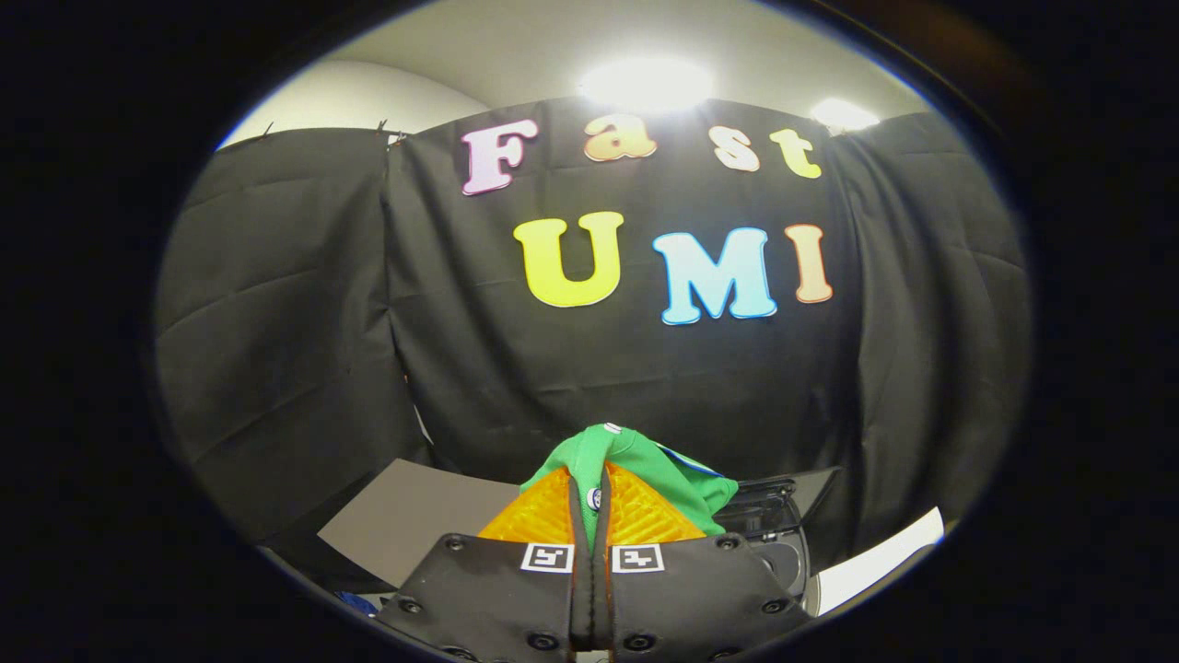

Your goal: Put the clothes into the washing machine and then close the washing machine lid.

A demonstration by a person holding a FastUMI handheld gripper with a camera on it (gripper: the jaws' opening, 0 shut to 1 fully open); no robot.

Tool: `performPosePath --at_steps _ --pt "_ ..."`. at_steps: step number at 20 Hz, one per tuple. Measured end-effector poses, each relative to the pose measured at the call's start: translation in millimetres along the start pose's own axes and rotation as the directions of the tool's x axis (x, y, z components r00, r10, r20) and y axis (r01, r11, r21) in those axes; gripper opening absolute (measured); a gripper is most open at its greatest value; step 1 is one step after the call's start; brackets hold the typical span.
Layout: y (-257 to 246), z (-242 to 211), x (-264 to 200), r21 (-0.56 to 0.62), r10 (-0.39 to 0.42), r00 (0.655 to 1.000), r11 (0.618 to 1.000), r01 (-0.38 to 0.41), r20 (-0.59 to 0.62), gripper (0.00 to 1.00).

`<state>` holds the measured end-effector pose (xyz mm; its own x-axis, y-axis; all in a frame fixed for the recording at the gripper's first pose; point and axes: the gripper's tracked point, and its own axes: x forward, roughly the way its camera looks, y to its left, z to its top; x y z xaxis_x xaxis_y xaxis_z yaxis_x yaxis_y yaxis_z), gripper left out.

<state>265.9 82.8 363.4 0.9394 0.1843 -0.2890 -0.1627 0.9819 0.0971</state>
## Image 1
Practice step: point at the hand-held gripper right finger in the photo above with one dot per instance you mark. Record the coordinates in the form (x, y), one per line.
(691, 599)

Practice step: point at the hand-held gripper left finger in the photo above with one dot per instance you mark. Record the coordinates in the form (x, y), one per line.
(507, 599)

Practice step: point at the green polo shirt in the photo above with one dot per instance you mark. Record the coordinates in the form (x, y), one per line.
(626, 451)

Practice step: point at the dark cabinet with beige door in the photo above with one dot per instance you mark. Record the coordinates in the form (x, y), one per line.
(405, 516)

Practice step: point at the black backdrop cloth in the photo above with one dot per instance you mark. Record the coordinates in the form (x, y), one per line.
(553, 368)

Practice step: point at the ceiling light panel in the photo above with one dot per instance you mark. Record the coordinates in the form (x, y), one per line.
(843, 113)
(645, 83)

